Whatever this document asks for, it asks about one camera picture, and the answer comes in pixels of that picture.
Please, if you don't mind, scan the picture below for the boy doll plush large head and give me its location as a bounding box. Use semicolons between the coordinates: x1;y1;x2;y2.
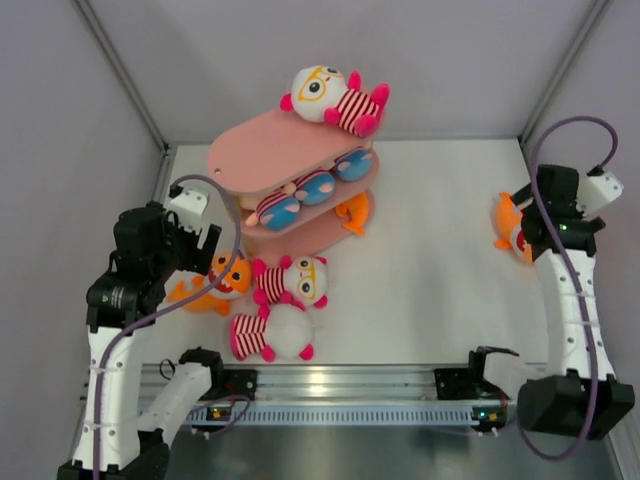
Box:
245;191;301;231

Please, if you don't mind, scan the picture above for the white glasses plush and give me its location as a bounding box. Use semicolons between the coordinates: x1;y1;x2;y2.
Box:
279;65;391;138

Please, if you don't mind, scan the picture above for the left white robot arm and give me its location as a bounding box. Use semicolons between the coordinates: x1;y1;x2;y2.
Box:
57;195;226;479

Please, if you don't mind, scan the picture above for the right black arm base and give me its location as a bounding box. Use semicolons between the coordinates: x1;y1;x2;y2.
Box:
434;346;538;409

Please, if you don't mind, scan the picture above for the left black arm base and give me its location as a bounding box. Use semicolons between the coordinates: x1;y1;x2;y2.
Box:
178;347;258;400

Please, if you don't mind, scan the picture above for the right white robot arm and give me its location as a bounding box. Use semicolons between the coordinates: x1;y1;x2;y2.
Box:
466;164;635;440

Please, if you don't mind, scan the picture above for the pink three-tier shelf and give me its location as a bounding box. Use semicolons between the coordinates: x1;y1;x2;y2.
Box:
208;109;379;262

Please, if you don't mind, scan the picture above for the orange shark plush in shelf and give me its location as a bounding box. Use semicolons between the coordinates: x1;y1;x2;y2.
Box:
334;192;371;236

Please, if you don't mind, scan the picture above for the boy doll plush shelf right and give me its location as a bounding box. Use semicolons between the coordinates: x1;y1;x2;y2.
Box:
332;148;373;182

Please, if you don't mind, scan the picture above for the white glasses plush face up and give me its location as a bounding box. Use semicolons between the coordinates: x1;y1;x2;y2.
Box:
252;255;329;311

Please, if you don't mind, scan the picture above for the white plush face down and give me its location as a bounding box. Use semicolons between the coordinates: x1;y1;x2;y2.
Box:
230;304;315;363

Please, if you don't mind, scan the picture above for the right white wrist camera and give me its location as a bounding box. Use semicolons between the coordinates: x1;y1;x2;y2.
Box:
576;166;624;217

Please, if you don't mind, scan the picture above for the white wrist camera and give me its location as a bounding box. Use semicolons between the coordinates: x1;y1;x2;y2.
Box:
167;185;209;233
576;166;624;217

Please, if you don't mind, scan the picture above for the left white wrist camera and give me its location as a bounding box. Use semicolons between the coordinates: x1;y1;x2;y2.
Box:
167;185;209;233

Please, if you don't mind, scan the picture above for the aluminium front rail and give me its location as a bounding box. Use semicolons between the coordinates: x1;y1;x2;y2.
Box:
79;363;624;401

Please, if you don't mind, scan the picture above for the white slotted cable duct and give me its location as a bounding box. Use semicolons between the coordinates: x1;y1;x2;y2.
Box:
185;404;479;427

